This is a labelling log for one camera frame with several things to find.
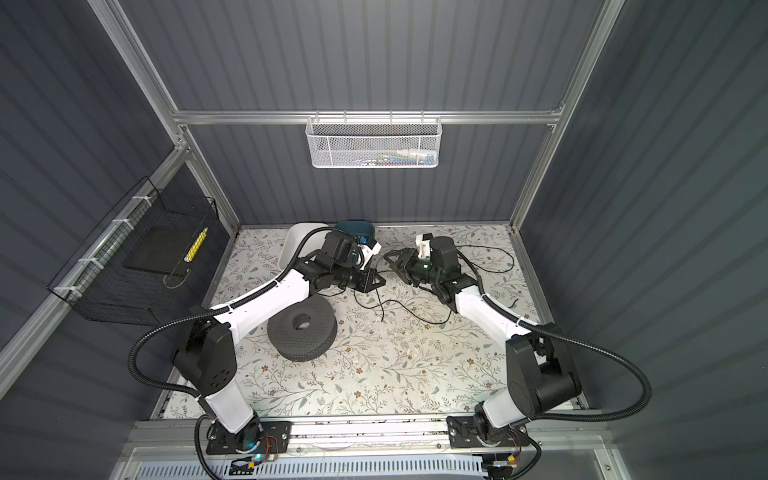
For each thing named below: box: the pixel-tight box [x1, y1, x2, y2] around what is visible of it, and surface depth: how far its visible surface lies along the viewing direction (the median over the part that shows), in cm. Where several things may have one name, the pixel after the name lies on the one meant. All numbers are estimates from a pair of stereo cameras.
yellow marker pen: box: [184, 226, 209, 263], surface depth 79 cm
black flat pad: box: [124, 227, 205, 276], surface depth 76 cm
